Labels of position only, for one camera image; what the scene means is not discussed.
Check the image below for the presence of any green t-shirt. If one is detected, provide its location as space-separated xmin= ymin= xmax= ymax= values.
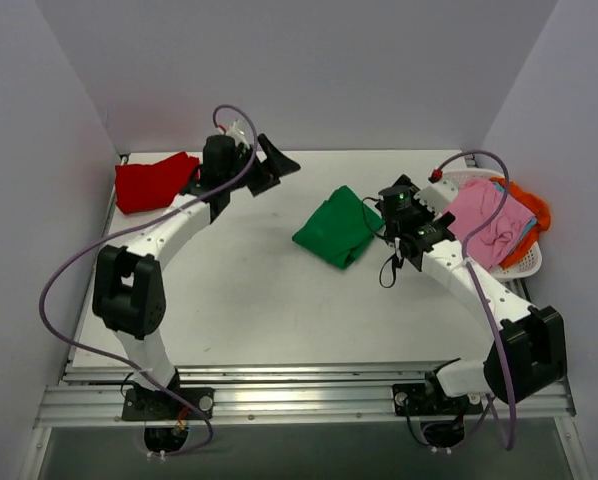
xmin=292 ymin=186 xmax=384 ymax=270

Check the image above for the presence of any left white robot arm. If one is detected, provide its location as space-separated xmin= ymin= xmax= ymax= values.
xmin=92 ymin=134 xmax=300 ymax=419

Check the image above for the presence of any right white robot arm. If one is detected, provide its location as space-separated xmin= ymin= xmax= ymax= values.
xmin=376 ymin=175 xmax=568 ymax=413

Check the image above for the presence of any pink t-shirt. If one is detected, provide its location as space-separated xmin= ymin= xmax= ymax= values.
xmin=446 ymin=179 xmax=536 ymax=274

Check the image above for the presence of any folded red t-shirt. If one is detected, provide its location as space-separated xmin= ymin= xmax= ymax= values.
xmin=114 ymin=152 xmax=200 ymax=215

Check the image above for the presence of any light blue t-shirt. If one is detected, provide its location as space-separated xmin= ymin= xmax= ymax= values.
xmin=496 ymin=182 xmax=537 ymax=255

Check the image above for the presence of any orange t-shirt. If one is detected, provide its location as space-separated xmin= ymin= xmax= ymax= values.
xmin=490 ymin=177 xmax=551 ymax=269

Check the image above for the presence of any white plastic laundry basket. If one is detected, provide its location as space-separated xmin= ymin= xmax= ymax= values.
xmin=444 ymin=168 xmax=542 ymax=281

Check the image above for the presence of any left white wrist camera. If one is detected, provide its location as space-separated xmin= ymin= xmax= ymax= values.
xmin=217 ymin=119 xmax=251 ymax=150

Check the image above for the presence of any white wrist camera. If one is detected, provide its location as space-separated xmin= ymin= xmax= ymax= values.
xmin=217 ymin=119 xmax=251 ymax=150
xmin=415 ymin=169 xmax=459 ymax=215

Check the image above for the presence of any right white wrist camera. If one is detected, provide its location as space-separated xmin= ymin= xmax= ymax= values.
xmin=415 ymin=169 xmax=459 ymax=215

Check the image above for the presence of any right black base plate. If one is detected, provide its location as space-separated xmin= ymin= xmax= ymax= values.
xmin=391 ymin=382 xmax=484 ymax=417

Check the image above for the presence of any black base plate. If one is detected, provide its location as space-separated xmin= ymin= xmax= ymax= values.
xmin=121 ymin=386 xmax=215 ymax=422
xmin=391 ymin=382 xmax=484 ymax=417

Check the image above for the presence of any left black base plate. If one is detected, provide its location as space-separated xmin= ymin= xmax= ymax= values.
xmin=121 ymin=386 xmax=215 ymax=422

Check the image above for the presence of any aluminium rail frame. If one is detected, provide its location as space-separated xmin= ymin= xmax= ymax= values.
xmin=32 ymin=149 xmax=578 ymax=430

